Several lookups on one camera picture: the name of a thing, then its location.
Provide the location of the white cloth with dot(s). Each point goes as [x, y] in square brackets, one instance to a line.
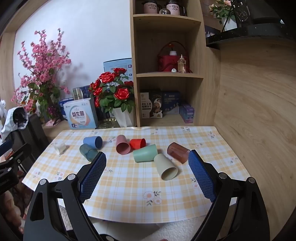
[9, 120]

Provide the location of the teal translucent cup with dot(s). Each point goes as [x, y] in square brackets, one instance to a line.
[87, 151]

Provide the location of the small white cup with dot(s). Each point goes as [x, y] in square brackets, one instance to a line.
[60, 147]

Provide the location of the red cup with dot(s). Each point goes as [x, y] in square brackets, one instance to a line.
[137, 143]

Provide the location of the black chair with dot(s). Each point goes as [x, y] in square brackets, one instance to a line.
[32, 136]

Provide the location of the blue cup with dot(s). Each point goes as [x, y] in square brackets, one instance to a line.
[91, 140]

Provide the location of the white faceted vase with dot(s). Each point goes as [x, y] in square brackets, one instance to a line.
[123, 118]

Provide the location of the pink blossom branches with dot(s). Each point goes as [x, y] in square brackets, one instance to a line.
[41, 69]

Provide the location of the yellow checked tablecloth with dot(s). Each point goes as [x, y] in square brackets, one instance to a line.
[129, 185]

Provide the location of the glass perfume bottle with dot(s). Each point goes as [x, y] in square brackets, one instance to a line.
[182, 65]

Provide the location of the potted pink roses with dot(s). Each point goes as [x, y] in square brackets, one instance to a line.
[223, 12]

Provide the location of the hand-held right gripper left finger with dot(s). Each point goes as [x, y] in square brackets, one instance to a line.
[92, 176]

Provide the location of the small snow globe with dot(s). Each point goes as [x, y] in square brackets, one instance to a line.
[165, 11]

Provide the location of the beige cup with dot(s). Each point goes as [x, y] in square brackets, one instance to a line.
[164, 165]

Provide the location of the red rose bouquet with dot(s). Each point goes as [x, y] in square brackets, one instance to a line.
[112, 91]

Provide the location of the wooden shelf unit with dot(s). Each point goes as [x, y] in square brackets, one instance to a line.
[166, 64]

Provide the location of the brown translucent cup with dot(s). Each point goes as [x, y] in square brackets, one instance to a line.
[177, 151]

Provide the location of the black wall shelf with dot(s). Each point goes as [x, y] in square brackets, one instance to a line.
[247, 32]

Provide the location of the dark snack box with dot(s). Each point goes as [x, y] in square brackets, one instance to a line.
[151, 104]

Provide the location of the steel tumbler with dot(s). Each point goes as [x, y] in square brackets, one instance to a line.
[77, 93]

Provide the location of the pink cup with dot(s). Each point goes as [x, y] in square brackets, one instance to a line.
[121, 143]

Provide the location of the large blue box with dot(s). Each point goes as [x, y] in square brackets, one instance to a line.
[118, 67]

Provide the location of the purple box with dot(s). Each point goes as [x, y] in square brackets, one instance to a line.
[186, 112]

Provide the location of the white and blue carton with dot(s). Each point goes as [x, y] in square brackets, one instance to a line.
[79, 113]

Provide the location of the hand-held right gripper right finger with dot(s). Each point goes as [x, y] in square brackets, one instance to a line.
[202, 176]

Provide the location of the dark blue box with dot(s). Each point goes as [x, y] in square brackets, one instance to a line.
[171, 102]

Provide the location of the small blue box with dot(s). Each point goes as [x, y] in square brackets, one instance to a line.
[63, 104]

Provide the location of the silver blister pack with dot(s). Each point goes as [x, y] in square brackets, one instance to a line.
[108, 124]

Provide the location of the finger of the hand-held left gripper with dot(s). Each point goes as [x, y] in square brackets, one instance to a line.
[17, 155]

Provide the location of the green cup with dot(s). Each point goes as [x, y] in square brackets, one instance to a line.
[144, 154]

